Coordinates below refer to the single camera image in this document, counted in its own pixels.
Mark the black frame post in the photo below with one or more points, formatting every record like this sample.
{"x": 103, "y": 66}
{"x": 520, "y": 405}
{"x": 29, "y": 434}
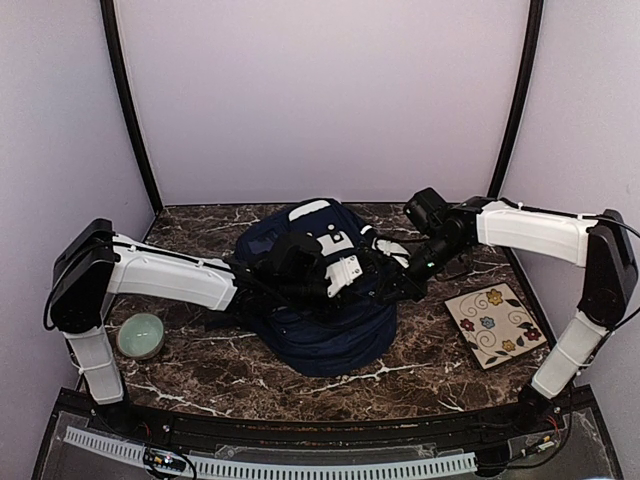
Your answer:
{"x": 520, "y": 94}
{"x": 128, "y": 109}

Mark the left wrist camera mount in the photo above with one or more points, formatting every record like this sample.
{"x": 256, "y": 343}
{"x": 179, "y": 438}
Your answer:
{"x": 341, "y": 274}

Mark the navy blue backpack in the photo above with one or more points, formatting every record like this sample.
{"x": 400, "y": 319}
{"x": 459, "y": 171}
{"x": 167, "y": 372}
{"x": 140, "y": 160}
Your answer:
{"x": 296, "y": 243}

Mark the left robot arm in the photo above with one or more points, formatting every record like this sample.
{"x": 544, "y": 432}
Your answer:
{"x": 99, "y": 262}

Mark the right black frame post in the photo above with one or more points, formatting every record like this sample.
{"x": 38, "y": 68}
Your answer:
{"x": 520, "y": 94}

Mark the small green circuit board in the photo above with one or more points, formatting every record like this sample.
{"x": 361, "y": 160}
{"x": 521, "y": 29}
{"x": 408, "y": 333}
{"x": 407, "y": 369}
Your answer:
{"x": 163, "y": 459}

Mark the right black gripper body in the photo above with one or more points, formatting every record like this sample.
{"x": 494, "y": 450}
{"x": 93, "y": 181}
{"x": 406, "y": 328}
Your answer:
{"x": 418, "y": 286}

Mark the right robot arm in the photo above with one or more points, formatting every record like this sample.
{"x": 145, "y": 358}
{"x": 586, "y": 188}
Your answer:
{"x": 599, "y": 244}

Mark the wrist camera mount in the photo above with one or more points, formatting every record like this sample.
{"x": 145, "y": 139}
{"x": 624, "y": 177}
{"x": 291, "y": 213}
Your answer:
{"x": 341, "y": 274}
{"x": 393, "y": 250}

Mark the left black frame post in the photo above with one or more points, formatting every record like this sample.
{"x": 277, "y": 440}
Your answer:
{"x": 128, "y": 109}

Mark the black front rail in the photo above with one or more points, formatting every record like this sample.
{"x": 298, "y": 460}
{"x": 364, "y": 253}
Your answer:
{"x": 202, "y": 431}

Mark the floral square ceramic plate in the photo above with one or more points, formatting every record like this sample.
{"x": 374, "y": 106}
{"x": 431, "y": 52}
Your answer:
{"x": 495, "y": 324}

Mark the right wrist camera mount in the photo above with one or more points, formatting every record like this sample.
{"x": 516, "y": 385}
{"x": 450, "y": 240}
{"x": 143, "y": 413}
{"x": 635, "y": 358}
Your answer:
{"x": 393, "y": 250}

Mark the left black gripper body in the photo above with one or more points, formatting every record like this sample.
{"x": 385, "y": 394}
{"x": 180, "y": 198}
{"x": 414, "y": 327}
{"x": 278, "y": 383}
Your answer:
{"x": 293, "y": 294}

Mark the white slotted cable duct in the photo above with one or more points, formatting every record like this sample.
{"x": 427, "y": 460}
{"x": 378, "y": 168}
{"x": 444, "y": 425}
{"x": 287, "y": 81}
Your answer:
{"x": 255, "y": 463}

